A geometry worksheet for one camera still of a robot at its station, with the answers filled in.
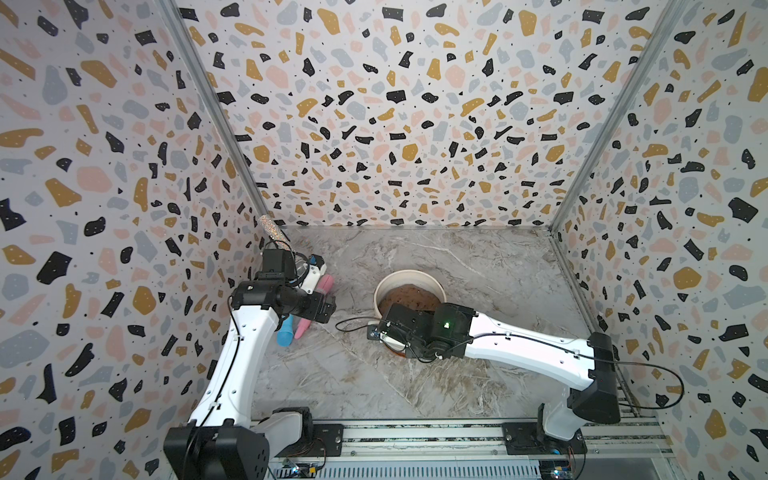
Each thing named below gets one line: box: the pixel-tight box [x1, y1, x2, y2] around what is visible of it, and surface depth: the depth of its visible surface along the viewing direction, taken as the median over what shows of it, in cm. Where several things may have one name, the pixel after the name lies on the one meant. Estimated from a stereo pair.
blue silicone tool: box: [277, 314, 295, 347], surface depth 91 cm
